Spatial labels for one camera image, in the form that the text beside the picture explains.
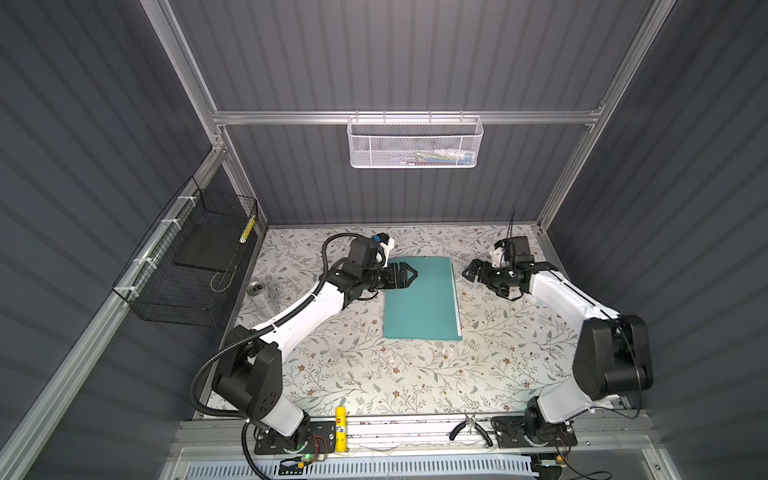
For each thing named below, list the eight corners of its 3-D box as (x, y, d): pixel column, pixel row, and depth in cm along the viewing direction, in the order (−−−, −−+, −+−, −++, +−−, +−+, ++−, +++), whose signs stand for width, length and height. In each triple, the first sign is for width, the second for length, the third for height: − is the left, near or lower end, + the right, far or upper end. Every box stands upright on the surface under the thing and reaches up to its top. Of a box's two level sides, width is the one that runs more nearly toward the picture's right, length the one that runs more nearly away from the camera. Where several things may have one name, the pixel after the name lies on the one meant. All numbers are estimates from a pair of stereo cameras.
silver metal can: (267, 323, 96) (251, 301, 85) (260, 308, 99) (244, 285, 88) (280, 316, 97) (266, 294, 86) (273, 302, 101) (258, 279, 90)
